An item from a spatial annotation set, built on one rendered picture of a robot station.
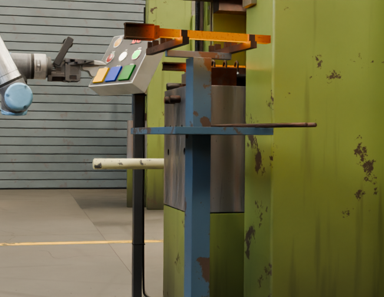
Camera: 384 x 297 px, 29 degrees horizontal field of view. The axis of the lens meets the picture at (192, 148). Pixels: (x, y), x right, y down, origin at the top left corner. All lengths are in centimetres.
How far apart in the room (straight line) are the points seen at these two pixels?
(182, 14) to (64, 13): 337
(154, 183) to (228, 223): 496
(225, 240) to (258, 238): 17
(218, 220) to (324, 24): 76
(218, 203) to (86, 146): 807
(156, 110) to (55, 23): 353
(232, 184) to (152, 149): 495
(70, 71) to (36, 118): 790
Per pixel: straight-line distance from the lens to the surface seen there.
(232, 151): 260
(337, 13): 249
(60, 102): 1059
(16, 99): 250
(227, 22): 306
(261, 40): 219
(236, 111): 261
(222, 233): 261
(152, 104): 754
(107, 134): 1063
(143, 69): 316
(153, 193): 755
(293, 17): 243
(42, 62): 266
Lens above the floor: 73
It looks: 1 degrees down
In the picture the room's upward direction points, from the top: 1 degrees clockwise
